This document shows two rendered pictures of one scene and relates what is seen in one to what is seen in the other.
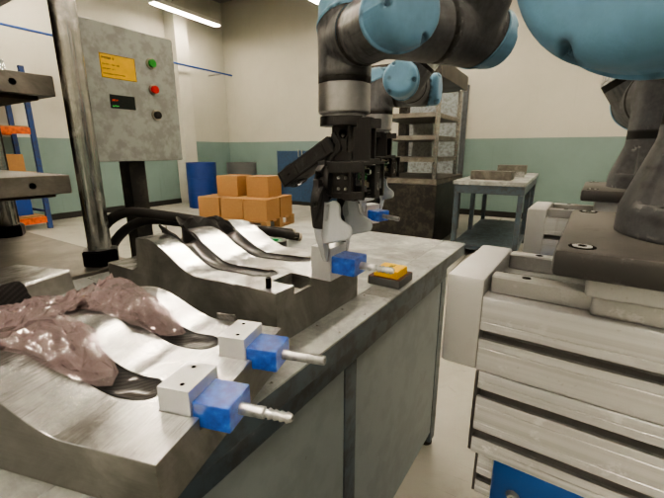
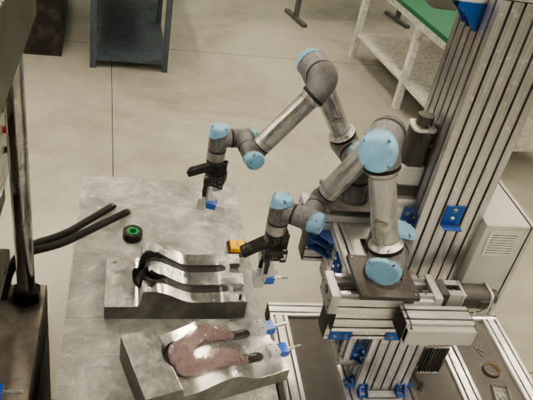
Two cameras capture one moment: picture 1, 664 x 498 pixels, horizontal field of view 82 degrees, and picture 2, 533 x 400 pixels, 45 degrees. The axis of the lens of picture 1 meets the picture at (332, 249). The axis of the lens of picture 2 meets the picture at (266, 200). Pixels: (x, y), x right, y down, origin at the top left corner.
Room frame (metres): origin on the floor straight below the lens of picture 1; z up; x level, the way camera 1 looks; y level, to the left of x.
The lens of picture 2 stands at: (-0.56, 1.37, 2.51)
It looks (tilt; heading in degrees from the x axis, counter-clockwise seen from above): 35 degrees down; 311
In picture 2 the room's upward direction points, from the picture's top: 12 degrees clockwise
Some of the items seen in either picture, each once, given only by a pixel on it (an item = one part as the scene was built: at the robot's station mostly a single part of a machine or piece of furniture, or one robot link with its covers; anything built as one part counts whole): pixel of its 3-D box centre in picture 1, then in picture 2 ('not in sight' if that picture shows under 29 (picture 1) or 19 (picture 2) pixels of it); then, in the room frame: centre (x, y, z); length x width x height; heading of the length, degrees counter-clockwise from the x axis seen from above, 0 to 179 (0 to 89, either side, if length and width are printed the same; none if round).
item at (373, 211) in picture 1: (380, 215); (213, 204); (1.03, -0.13, 0.93); 0.13 x 0.05 x 0.05; 38
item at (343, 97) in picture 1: (345, 102); (276, 226); (0.58, -0.02, 1.17); 0.08 x 0.08 x 0.05
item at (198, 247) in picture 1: (227, 242); (181, 272); (0.78, 0.22, 0.92); 0.35 x 0.16 x 0.09; 57
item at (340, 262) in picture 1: (355, 264); (270, 278); (0.57, -0.04, 0.93); 0.13 x 0.05 x 0.05; 59
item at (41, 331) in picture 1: (65, 314); (207, 348); (0.46, 0.34, 0.90); 0.26 x 0.18 x 0.08; 74
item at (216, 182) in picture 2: (378, 155); (215, 172); (1.05, -0.13, 1.09); 0.09 x 0.08 x 0.12; 38
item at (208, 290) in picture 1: (228, 262); (175, 280); (0.80, 0.23, 0.87); 0.50 x 0.26 x 0.14; 57
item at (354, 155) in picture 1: (348, 159); (274, 244); (0.58, -0.02, 1.09); 0.09 x 0.08 x 0.12; 59
